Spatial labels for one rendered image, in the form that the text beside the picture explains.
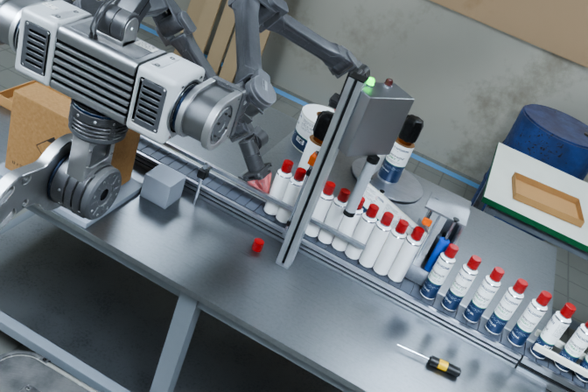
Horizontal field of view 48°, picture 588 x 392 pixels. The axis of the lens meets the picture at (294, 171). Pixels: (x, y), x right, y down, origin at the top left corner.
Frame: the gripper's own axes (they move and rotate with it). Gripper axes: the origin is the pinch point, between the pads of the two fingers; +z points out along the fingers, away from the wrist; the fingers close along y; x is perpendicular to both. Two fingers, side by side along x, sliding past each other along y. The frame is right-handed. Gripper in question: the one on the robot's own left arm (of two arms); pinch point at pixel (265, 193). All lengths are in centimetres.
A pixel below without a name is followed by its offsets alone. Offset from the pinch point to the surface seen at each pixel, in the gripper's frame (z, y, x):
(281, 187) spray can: -1.9, -1.8, -7.6
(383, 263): 28.7, -3.1, -34.8
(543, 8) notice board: 6, 302, -74
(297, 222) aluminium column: 5.0, -16.5, -17.2
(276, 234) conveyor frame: 12.6, -5.3, -2.0
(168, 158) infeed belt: -18.9, 0.1, 32.8
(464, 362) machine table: 58, -15, -56
